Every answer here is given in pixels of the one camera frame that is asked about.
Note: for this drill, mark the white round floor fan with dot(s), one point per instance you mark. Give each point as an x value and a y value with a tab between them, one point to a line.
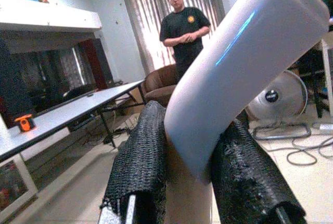
283	96

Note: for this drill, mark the white desk frame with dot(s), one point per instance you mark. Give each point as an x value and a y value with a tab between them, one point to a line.
326	78

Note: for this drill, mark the white wall shelf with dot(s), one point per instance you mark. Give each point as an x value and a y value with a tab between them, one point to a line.
49	17

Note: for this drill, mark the dark glass display cabinet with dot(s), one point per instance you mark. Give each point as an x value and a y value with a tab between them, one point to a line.
52	73

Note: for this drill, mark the striped grey window curtain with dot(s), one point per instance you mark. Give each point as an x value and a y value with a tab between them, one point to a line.
153	13

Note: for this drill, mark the long white folding table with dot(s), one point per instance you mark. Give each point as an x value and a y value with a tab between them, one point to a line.
65	114

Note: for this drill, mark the orange and black tape measure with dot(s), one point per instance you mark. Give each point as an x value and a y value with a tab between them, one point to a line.
24	123

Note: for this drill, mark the person in black t-shirt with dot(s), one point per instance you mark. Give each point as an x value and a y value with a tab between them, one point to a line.
182	31

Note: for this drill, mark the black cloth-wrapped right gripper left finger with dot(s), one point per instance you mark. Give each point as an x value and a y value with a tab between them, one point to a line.
141	156

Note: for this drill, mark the brown leather armchair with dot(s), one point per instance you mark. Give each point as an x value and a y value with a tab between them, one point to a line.
160	83

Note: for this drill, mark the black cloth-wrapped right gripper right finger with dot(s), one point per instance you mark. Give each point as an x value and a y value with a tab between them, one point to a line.
242	172

